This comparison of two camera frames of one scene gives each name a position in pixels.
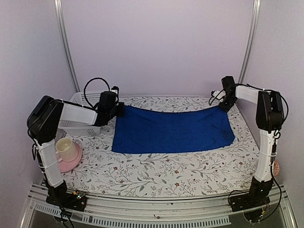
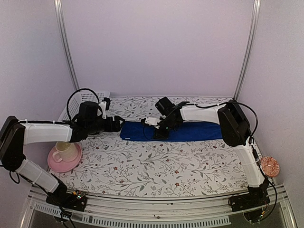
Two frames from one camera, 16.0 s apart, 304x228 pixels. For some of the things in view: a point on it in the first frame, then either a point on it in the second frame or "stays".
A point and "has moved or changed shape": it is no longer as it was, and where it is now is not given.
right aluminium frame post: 253,27 stays
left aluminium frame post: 59,9 stays
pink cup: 66,149 stays
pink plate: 64,166 stays
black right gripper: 225,107 → 163,135
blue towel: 137,131 has moved or changed shape
